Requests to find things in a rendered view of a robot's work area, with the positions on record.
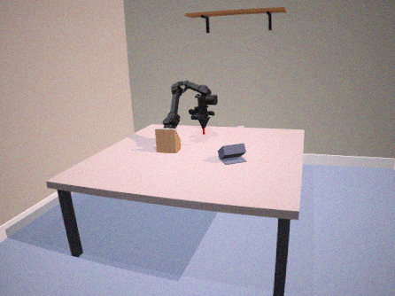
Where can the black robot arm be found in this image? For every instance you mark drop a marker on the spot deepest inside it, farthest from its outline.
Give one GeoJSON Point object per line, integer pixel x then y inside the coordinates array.
{"type": "Point", "coordinates": [173, 118]}

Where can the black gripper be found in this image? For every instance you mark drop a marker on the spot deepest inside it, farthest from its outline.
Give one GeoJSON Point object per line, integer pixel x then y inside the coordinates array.
{"type": "Point", "coordinates": [202, 115]}

